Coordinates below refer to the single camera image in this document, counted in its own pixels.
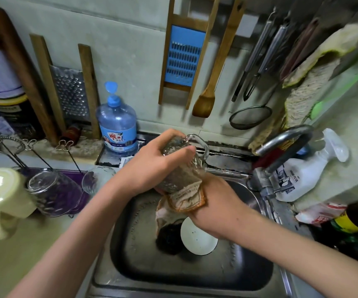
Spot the person's right hand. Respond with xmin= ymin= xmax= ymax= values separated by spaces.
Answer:
xmin=188 ymin=173 xmax=257 ymax=241

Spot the person's left hand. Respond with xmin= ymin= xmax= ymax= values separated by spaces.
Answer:
xmin=116 ymin=128 xmax=197 ymax=197

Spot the small clear glass cup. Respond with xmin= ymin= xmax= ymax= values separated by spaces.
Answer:
xmin=157 ymin=133 xmax=210 ymax=193

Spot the beige dish cloth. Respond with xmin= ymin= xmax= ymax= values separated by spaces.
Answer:
xmin=154 ymin=164 xmax=208 ymax=236

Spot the yellow mug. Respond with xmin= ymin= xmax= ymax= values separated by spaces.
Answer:
xmin=0 ymin=167 xmax=38 ymax=241

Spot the person's left forearm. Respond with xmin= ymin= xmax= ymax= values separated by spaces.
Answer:
xmin=8 ymin=180 xmax=130 ymax=298

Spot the person's right forearm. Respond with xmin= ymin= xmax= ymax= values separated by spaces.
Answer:
xmin=241 ymin=211 xmax=358 ymax=298

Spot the white plate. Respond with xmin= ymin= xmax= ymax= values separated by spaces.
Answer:
xmin=180 ymin=217 xmax=219 ymax=256

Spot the small blue water bottle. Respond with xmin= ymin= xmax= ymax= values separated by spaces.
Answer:
xmin=96 ymin=81 xmax=139 ymax=156

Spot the red container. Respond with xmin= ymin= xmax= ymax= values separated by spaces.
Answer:
xmin=252 ymin=147 xmax=285 ymax=171

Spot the purple plastic tray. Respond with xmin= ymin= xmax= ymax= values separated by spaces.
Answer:
xmin=17 ymin=167 xmax=93 ymax=215

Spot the metal faucet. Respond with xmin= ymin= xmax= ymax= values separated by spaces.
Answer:
xmin=247 ymin=125 xmax=313 ymax=199

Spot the white spray bottle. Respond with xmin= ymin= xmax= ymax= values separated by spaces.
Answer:
xmin=273 ymin=127 xmax=350 ymax=203

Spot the pink and white plastic bag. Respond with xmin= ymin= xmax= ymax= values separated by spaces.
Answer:
xmin=295 ymin=202 xmax=348 ymax=225

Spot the mesh strainer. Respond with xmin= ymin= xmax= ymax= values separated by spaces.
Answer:
xmin=229 ymin=80 xmax=279 ymax=130

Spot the wooden framed metal grater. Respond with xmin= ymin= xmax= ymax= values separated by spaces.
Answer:
xmin=30 ymin=34 xmax=102 ymax=140

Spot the wooden slicer with blue blade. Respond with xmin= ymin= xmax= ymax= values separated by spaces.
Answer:
xmin=158 ymin=0 xmax=222 ymax=111

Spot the wooden spatula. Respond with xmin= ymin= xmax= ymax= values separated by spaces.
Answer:
xmin=192 ymin=0 xmax=246 ymax=118

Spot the dark bottle with yellow label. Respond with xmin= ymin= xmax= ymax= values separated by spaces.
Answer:
xmin=331 ymin=197 xmax=358 ymax=233

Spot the metal pot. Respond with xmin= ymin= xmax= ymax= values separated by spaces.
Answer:
xmin=328 ymin=236 xmax=358 ymax=271

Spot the metal peeler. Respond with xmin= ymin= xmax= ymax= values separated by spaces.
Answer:
xmin=242 ymin=18 xmax=290 ymax=102
xmin=230 ymin=10 xmax=278 ymax=103

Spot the wooden rolling pin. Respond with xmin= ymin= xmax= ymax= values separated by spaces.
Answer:
xmin=0 ymin=5 xmax=60 ymax=147

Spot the hanging loofah sponge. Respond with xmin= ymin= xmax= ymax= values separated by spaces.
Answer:
xmin=250 ymin=23 xmax=358 ymax=149

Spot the black wire scourer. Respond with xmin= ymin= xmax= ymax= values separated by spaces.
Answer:
xmin=155 ymin=223 xmax=185 ymax=255

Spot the metal wire cup rack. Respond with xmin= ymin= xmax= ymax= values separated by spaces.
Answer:
xmin=0 ymin=135 xmax=96 ymax=218

